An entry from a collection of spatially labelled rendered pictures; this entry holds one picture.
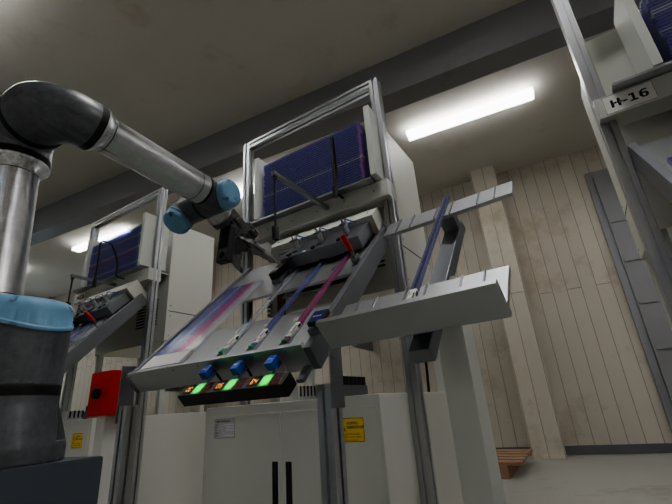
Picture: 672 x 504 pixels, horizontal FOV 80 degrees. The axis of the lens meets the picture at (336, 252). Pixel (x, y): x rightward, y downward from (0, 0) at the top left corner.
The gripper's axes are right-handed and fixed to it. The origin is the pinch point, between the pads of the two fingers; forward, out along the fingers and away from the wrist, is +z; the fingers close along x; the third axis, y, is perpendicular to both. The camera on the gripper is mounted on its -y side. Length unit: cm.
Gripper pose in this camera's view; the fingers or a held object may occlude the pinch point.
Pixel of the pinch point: (258, 269)
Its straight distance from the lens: 131.5
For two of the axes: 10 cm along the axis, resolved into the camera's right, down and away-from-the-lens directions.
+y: 2.3, -6.4, 7.3
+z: 4.9, 7.2, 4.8
